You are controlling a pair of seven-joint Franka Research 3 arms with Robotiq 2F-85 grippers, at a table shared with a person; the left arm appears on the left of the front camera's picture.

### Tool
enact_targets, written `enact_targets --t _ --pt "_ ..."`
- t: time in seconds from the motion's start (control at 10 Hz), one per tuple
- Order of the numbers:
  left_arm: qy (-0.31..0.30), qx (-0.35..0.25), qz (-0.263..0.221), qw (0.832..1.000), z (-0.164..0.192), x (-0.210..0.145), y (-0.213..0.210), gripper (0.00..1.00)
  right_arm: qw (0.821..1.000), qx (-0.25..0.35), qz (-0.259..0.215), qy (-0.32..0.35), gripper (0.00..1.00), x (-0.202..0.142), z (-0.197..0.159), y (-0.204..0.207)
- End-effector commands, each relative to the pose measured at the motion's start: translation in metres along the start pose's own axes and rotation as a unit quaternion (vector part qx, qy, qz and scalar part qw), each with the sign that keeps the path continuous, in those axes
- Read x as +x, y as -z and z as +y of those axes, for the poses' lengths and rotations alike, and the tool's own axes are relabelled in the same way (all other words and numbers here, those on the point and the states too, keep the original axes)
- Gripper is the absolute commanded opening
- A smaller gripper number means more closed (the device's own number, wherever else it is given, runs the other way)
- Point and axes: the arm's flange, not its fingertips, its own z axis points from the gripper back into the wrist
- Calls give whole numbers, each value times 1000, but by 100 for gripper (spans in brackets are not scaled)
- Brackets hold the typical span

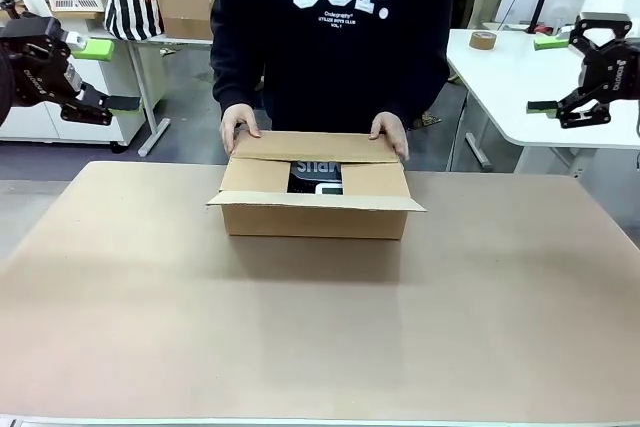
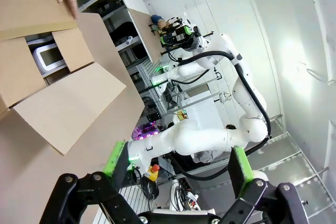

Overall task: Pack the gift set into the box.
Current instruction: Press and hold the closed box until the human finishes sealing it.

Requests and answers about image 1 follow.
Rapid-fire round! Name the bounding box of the white rounded table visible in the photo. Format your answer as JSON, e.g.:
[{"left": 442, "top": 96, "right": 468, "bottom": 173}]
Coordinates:
[{"left": 446, "top": 28, "right": 640, "bottom": 176}]

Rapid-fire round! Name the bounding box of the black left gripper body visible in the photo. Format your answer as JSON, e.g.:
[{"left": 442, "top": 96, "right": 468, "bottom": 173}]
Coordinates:
[{"left": 0, "top": 16, "right": 82, "bottom": 109}]

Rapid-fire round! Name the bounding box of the person's left sleeved forearm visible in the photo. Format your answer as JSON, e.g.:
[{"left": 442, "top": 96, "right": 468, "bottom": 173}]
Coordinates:
[{"left": 403, "top": 56, "right": 450, "bottom": 129}]

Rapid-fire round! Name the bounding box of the person's right sleeved forearm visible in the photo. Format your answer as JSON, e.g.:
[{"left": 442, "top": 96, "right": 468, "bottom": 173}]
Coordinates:
[{"left": 210, "top": 41, "right": 267, "bottom": 111}]

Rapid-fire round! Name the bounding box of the person's right hand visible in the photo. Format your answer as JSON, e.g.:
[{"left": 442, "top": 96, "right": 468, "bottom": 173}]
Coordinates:
[{"left": 219, "top": 103, "right": 262, "bottom": 157}]

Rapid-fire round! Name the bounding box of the person's left hand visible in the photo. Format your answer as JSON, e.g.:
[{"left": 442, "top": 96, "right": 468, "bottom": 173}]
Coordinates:
[{"left": 368, "top": 111, "right": 411, "bottom": 164}]

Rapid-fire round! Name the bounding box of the open brown cardboard box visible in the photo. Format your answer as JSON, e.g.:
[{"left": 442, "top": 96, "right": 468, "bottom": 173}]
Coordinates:
[{"left": 155, "top": 0, "right": 221, "bottom": 41}]

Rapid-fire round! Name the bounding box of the white table with grey legs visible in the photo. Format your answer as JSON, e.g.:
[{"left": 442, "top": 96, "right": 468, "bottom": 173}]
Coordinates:
[{"left": 84, "top": 26, "right": 216, "bottom": 157}]

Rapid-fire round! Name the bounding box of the brown cardboard shipping box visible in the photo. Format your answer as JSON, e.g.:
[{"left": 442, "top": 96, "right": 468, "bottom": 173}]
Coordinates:
[{"left": 205, "top": 130, "right": 428, "bottom": 241}]

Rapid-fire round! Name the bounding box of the brown packing tape roll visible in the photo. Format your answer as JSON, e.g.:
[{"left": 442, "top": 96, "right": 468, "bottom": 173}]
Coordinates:
[{"left": 468, "top": 30, "right": 497, "bottom": 51}]

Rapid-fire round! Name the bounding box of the black white striped bag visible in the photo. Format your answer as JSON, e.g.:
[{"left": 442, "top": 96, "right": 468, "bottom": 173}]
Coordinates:
[{"left": 103, "top": 0, "right": 165, "bottom": 42}]

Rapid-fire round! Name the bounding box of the person in dark CGP hoodie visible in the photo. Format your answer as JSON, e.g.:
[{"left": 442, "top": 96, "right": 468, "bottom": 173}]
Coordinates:
[{"left": 209, "top": 0, "right": 454, "bottom": 134}]

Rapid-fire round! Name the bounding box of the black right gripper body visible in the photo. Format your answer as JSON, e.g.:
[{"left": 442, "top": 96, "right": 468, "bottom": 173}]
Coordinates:
[{"left": 582, "top": 39, "right": 640, "bottom": 103}]

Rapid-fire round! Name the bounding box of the black gift set package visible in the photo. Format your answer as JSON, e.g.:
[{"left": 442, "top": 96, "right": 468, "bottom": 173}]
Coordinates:
[{"left": 286, "top": 159, "right": 346, "bottom": 197}]

